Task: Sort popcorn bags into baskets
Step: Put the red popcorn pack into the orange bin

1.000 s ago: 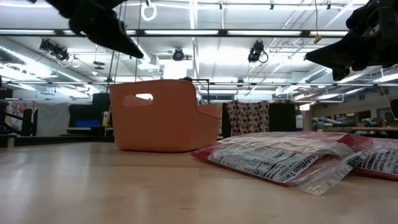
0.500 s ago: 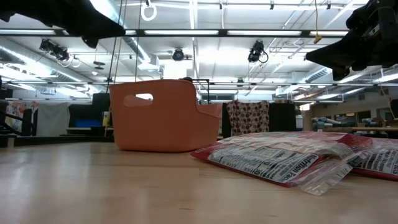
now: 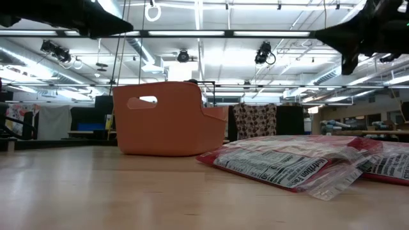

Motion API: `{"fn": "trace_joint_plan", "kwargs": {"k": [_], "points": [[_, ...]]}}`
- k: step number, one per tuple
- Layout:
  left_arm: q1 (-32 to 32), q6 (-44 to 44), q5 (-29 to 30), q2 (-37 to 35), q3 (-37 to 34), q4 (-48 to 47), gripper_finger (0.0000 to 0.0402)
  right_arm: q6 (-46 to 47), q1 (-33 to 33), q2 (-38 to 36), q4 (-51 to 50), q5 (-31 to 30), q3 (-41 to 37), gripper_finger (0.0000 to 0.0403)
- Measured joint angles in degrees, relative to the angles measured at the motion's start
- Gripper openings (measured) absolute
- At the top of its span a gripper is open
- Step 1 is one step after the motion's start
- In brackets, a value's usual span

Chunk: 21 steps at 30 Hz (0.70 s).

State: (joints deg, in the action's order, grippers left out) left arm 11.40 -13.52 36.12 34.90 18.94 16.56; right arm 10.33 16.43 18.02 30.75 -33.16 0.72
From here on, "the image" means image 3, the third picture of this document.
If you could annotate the wooden workbench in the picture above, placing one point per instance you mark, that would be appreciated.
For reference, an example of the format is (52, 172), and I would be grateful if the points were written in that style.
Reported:
(361, 111)

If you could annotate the brown dotted patterned cloth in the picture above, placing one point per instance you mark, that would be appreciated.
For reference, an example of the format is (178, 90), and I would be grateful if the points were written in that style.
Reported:
(254, 121)

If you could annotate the black monitor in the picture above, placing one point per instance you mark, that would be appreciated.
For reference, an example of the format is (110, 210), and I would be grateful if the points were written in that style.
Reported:
(103, 105)

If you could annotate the floral hanging cloth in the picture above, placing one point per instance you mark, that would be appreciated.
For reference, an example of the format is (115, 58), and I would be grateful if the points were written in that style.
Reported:
(17, 113)

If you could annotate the white hanging cloth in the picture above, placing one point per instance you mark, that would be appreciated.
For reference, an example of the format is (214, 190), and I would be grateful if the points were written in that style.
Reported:
(54, 123)

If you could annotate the red popcorn bag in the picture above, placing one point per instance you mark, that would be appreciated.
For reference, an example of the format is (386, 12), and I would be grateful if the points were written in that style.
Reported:
(271, 166)
(393, 166)

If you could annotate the black ceiling disc fixture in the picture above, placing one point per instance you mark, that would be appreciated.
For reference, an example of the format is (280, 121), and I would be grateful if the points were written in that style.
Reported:
(102, 66)

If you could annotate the small dark ceiling device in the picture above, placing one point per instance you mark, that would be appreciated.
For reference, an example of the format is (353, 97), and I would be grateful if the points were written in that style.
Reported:
(388, 58)

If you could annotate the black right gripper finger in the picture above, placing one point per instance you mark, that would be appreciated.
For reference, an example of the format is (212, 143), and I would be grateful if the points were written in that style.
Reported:
(349, 60)
(346, 33)

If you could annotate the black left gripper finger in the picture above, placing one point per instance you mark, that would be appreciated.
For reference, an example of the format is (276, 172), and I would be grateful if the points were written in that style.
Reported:
(105, 20)

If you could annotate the blue box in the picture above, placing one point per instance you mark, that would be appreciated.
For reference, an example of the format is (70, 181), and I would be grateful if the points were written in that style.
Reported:
(89, 126)

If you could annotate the thin black horizontal rail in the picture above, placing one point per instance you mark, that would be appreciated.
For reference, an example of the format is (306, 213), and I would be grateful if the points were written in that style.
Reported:
(271, 86)

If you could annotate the black table edge rail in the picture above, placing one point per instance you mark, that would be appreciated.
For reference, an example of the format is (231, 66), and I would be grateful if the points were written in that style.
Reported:
(64, 143)

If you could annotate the black upright panel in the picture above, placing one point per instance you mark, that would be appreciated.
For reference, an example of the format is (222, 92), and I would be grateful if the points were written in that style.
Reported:
(290, 120)

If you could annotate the round black ceiling camera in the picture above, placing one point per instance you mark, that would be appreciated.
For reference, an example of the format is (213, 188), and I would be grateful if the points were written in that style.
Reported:
(183, 56)

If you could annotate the black overhead frame bar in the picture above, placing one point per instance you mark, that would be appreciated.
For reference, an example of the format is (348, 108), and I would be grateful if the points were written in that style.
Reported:
(228, 33)

